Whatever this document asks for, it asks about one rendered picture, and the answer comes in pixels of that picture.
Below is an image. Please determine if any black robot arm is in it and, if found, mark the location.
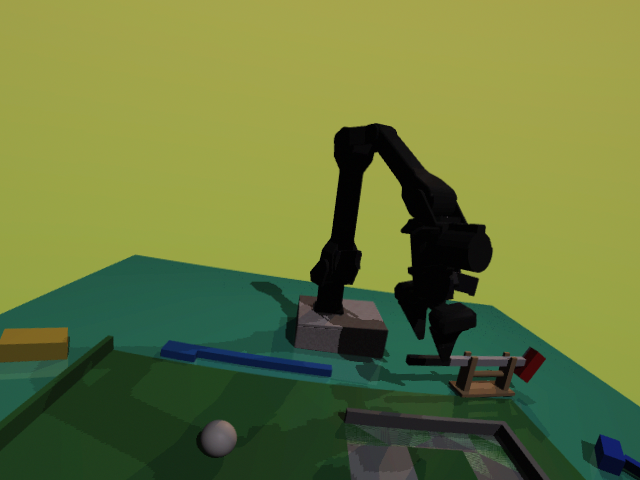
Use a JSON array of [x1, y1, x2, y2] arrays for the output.
[[310, 123, 493, 314]]

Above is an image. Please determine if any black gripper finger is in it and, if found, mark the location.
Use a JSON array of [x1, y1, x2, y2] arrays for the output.
[[429, 326, 469, 362], [398, 301, 428, 340]]

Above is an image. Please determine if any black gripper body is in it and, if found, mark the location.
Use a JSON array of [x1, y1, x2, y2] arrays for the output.
[[394, 264, 477, 335]]

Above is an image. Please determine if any white golf ball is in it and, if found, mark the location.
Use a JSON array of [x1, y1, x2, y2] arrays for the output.
[[200, 420, 237, 457]]

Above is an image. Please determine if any brown rectangular block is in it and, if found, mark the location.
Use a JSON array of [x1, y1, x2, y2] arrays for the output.
[[0, 327, 68, 363]]

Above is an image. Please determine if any grey putter with red head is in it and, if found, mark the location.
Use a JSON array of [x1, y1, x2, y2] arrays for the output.
[[405, 347, 546, 383]]

